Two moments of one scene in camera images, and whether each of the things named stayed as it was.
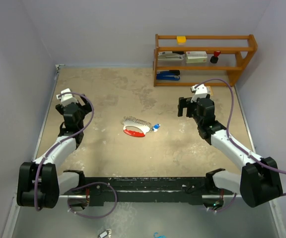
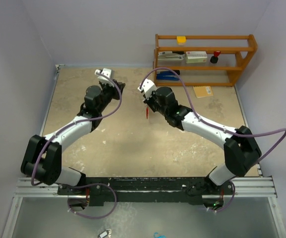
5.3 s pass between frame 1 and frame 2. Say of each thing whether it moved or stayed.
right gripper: moved
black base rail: stayed
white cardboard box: stayed
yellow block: stayed
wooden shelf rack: stayed
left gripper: moved
